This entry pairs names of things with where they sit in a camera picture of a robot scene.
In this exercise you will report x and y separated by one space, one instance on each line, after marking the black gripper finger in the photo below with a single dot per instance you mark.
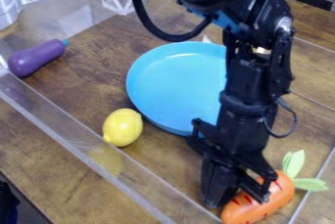
258 190
218 182

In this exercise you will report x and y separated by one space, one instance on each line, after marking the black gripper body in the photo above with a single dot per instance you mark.
232 143

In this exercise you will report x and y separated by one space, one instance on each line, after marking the orange toy carrot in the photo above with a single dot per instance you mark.
243 210

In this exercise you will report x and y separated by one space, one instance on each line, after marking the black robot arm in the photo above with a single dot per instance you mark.
258 37

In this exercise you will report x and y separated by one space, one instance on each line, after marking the blue round plate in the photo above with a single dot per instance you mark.
175 82

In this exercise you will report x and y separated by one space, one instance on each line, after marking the yellow toy lemon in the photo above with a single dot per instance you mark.
123 127

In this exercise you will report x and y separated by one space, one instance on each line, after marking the clear acrylic barrier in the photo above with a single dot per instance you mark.
85 182

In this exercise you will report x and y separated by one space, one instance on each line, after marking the purple toy eggplant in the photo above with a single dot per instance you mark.
29 60

